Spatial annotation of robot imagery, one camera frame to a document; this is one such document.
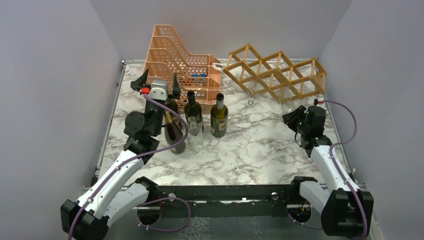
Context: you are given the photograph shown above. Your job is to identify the green bottle silver cap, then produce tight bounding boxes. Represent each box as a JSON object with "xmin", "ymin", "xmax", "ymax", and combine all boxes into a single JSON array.
[{"xmin": 210, "ymin": 93, "xmax": 229, "ymax": 138}]

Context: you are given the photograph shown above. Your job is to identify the peach plastic file organizer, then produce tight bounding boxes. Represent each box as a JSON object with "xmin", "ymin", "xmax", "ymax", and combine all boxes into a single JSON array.
[{"xmin": 144, "ymin": 24, "xmax": 221, "ymax": 114}]

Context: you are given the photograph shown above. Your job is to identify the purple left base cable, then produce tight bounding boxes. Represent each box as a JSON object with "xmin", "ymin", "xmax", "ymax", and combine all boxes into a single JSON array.
[{"xmin": 136, "ymin": 197, "xmax": 192, "ymax": 233}]

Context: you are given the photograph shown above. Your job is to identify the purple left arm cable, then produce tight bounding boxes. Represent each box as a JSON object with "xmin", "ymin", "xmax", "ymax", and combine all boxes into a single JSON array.
[{"xmin": 67, "ymin": 94, "xmax": 189, "ymax": 240}]

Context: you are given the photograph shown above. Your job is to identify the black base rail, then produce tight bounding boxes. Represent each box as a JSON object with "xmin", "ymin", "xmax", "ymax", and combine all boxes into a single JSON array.
[{"xmin": 137, "ymin": 184, "xmax": 313, "ymax": 222}]

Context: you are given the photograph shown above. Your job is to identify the red bottle gold cap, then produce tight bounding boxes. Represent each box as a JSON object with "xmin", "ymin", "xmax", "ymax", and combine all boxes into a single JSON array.
[{"xmin": 164, "ymin": 110, "xmax": 186, "ymax": 155}]

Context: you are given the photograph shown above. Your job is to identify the dark bottle brown label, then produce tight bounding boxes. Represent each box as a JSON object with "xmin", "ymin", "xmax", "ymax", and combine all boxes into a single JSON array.
[{"xmin": 165, "ymin": 98, "xmax": 184, "ymax": 130}]

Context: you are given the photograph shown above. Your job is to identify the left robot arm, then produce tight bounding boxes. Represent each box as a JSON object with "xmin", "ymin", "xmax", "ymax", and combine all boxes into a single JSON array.
[{"xmin": 60, "ymin": 70, "xmax": 180, "ymax": 240}]

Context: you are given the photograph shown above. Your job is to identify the dark green wine bottle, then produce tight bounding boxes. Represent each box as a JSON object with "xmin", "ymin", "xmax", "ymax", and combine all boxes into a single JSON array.
[{"xmin": 184, "ymin": 90, "xmax": 204, "ymax": 131}]

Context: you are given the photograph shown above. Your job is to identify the wooden wine rack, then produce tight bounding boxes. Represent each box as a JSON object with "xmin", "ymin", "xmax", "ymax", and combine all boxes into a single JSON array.
[{"xmin": 222, "ymin": 43, "xmax": 327, "ymax": 102}]

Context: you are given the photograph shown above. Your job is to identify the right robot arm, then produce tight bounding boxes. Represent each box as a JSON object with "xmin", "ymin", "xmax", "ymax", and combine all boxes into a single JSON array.
[{"xmin": 282, "ymin": 105, "xmax": 374, "ymax": 239}]

